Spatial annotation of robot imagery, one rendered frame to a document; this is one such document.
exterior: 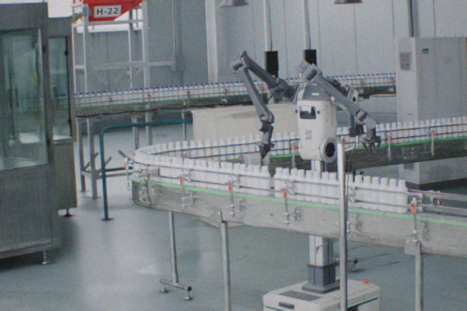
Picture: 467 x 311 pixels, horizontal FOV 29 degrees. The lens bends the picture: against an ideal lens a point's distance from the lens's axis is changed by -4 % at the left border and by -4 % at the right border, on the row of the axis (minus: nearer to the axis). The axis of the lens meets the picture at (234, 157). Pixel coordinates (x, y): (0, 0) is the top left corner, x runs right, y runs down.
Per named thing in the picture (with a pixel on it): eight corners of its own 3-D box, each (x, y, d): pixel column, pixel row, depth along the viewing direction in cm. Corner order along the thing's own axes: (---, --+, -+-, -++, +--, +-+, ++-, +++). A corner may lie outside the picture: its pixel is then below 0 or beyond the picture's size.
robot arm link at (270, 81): (242, 44, 574) (230, 51, 580) (241, 60, 566) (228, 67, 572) (288, 82, 600) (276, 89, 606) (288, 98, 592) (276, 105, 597)
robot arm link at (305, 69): (301, 54, 533) (290, 67, 534) (315, 66, 525) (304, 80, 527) (336, 78, 569) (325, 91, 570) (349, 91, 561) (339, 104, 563)
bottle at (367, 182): (362, 209, 482) (361, 177, 480) (361, 207, 487) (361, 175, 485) (373, 208, 481) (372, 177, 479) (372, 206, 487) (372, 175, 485)
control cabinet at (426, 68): (447, 180, 1190) (443, 34, 1166) (470, 185, 1144) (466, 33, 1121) (397, 187, 1157) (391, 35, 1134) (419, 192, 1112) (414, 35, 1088)
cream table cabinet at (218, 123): (286, 207, 1058) (282, 103, 1044) (313, 216, 1001) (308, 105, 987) (196, 219, 1014) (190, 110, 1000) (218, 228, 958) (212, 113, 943)
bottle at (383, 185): (386, 208, 479) (386, 177, 477) (392, 209, 473) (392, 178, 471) (377, 209, 477) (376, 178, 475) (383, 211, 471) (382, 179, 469)
